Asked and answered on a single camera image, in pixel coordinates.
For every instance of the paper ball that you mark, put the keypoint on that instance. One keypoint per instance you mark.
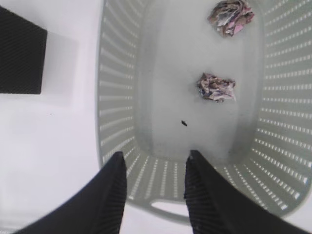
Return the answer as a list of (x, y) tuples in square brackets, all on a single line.
[(229, 17), (215, 88)]

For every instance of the light green woven basket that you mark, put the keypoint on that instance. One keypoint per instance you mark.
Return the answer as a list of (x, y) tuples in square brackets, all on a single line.
[(151, 53)]

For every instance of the black mesh pen holder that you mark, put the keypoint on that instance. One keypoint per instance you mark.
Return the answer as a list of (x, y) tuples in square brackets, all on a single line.
[(22, 54)]

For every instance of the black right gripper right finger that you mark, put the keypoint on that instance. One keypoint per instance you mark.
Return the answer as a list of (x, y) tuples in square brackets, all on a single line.
[(216, 207)]

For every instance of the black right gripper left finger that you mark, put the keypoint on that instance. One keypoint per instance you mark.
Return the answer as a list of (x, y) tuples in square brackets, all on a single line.
[(96, 209)]

